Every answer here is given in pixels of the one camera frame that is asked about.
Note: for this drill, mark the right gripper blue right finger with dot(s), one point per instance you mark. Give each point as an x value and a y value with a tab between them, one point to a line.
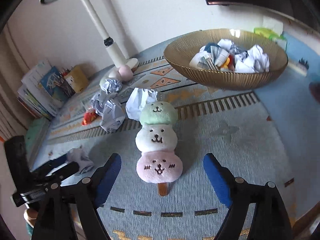
270	219

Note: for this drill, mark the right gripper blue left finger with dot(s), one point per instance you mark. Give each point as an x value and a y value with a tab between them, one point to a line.
54	220

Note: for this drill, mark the three-tier dango plush toy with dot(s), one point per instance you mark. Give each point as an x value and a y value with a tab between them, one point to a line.
157	142

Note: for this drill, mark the lined paper ball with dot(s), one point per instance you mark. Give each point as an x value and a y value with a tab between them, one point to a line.
109	108

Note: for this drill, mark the white paper ball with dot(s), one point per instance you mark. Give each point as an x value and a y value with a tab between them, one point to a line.
138	99

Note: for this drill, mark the printed paper ball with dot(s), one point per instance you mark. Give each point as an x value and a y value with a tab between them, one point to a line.
252	61

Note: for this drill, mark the red fries plush toy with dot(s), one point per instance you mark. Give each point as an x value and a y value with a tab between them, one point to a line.
228	65

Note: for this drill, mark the gold ribbed bowl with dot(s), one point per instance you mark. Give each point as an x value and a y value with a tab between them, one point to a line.
199	56

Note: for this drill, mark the person's left hand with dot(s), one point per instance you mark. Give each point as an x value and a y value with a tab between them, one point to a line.
30	216

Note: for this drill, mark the grey crumpled paper ball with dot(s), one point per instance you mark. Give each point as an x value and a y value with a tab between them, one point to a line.
81	158

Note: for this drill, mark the row of upright books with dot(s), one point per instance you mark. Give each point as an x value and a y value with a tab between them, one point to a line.
32	81

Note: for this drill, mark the black mesh pen holder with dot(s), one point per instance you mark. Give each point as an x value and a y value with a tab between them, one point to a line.
64	85

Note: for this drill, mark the patterned woven table mat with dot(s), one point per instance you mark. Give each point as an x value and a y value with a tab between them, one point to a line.
233	125

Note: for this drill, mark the small crumpled paper ball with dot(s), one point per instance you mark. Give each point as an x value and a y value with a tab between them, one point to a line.
110	85

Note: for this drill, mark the tan cardboard pen cup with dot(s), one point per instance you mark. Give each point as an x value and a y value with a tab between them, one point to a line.
77	79

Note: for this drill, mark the brown hair clip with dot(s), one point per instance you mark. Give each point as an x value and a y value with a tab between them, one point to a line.
314	88

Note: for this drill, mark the green tissue box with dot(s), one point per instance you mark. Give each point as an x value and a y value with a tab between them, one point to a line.
280	40

